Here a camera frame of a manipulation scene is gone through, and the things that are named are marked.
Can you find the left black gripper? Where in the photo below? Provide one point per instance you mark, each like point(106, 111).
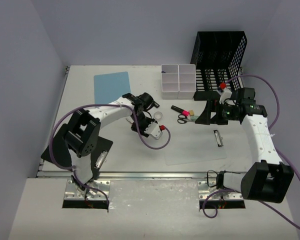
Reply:
point(140, 126)

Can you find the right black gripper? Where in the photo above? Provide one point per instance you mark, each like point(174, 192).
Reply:
point(211, 106)

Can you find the pink cap black highlighter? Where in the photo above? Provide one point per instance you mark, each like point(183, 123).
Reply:
point(180, 110)

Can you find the blue cap black highlighter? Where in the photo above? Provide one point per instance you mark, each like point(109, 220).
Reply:
point(155, 104)

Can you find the black handled scissors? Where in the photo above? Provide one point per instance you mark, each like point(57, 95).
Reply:
point(182, 119)

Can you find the red utility knife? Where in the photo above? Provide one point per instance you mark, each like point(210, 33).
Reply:
point(129, 121)

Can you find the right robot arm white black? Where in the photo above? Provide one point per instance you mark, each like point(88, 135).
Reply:
point(268, 179)

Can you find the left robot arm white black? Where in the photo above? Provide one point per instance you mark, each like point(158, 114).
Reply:
point(102, 115)

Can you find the green translucent stapler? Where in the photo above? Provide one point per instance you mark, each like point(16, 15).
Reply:
point(194, 117)

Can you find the yellow eraser block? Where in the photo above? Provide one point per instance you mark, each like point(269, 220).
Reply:
point(191, 113)

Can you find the clear tape roll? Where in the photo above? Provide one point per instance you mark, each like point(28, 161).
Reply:
point(158, 115)

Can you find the white clear clipboard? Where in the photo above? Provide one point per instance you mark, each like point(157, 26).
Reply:
point(193, 143)

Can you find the right white divided organizer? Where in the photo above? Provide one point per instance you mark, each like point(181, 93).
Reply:
point(187, 81)

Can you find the white divided organizer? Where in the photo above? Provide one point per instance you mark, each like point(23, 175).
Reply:
point(187, 81)
point(169, 81)

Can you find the blue clipboard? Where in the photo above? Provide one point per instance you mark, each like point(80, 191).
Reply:
point(109, 87)

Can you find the left white divided organizer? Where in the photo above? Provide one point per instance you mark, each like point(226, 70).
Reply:
point(169, 81)

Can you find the black mesh file rack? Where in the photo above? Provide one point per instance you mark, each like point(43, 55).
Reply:
point(217, 56)

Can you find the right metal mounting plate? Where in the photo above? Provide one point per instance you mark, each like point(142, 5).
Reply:
point(204, 191)

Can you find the metal mounting plate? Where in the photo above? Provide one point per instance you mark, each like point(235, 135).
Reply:
point(74, 193)
point(204, 191)

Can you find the black clipboard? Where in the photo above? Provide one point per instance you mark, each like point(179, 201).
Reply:
point(79, 150)

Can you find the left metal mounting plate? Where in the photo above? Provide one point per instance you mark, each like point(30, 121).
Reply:
point(74, 193)

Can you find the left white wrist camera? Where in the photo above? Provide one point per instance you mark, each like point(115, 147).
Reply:
point(153, 130)

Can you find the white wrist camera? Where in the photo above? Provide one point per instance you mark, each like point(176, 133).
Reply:
point(224, 92)
point(153, 130)

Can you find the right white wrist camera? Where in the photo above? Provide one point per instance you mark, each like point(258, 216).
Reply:
point(224, 92)

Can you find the aluminium rail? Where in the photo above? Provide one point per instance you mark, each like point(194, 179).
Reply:
point(128, 175)

